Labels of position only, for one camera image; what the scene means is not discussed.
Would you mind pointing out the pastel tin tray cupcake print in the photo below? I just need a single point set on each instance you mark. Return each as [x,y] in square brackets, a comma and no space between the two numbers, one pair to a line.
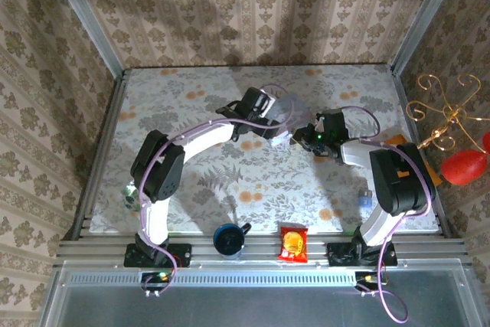
[296,108]

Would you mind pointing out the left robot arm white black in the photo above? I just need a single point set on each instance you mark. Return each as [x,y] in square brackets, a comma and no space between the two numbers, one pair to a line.
[153,166]

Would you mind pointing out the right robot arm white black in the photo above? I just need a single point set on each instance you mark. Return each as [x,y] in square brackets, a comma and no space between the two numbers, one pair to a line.
[398,177]

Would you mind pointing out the floral patterned table mat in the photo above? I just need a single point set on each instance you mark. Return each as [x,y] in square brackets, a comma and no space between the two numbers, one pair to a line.
[268,189]

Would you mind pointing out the orange flat sheet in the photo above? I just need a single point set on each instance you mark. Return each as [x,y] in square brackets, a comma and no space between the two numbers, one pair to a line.
[396,140]

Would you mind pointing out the small blue plastic object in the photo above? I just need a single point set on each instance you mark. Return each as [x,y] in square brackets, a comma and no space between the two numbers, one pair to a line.
[365,198]

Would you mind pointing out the red snack packet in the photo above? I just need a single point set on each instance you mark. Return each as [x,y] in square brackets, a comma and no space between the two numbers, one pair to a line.
[293,244]

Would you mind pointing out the dark blue mug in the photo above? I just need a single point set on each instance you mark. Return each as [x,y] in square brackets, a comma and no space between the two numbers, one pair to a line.
[229,240]

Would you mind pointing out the red egg-shaped ornament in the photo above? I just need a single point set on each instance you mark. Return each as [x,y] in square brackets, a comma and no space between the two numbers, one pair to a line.
[486,142]
[463,168]

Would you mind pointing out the green leaf print ball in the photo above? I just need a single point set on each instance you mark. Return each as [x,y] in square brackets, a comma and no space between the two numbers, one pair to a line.
[131,197]

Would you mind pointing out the slotted metal strip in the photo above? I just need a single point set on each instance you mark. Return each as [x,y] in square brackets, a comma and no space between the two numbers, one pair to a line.
[249,278]

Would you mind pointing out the small circuit board with lights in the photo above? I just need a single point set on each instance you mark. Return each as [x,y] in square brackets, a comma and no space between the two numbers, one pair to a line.
[367,278]
[157,277]

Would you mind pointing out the grey metal tray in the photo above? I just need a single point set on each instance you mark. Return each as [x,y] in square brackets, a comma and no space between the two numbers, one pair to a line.
[249,304]

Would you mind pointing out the aluminium side rail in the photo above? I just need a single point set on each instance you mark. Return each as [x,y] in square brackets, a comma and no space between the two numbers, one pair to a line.
[402,93]
[101,151]

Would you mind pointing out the long aluminium cross rail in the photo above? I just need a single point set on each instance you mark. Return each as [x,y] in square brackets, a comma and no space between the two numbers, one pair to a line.
[264,251]

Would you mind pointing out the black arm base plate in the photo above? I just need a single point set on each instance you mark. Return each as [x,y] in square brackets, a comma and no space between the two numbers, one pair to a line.
[390,256]
[180,252]

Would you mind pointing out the aluminium frame post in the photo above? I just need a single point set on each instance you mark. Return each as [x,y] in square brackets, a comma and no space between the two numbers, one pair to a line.
[425,17]
[88,17]

